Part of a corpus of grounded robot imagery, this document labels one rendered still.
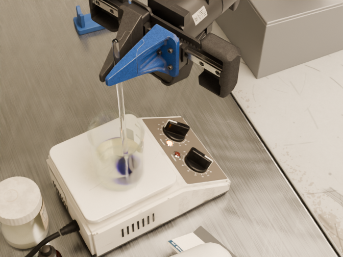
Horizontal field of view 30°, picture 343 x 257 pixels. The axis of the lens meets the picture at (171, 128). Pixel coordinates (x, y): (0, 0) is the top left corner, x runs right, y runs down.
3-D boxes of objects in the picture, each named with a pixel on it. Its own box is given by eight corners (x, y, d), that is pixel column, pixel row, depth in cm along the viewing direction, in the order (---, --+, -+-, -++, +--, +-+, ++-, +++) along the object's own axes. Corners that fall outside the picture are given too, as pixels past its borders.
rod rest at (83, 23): (131, 7, 107) (130, -10, 104) (138, 20, 105) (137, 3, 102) (73, 22, 104) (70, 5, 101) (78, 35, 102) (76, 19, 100)
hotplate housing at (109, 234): (180, 125, 92) (181, 89, 85) (230, 194, 85) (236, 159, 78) (36, 191, 85) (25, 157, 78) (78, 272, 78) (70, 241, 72)
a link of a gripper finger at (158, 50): (179, 36, 61) (178, 78, 66) (150, 20, 63) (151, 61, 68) (131, 79, 58) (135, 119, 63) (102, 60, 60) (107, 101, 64)
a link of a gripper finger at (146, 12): (203, 36, 62) (201, 63, 65) (132, -4, 66) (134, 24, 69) (191, 47, 61) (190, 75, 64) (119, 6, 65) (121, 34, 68)
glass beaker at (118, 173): (85, 161, 78) (78, 119, 71) (134, 144, 79) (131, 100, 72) (106, 207, 74) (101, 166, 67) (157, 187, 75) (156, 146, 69)
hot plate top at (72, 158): (132, 114, 83) (132, 110, 82) (180, 183, 76) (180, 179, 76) (46, 152, 79) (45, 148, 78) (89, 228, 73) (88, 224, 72)
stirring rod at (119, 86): (126, 157, 76) (114, 36, 60) (129, 159, 76) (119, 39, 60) (122, 160, 76) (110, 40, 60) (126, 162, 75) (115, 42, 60)
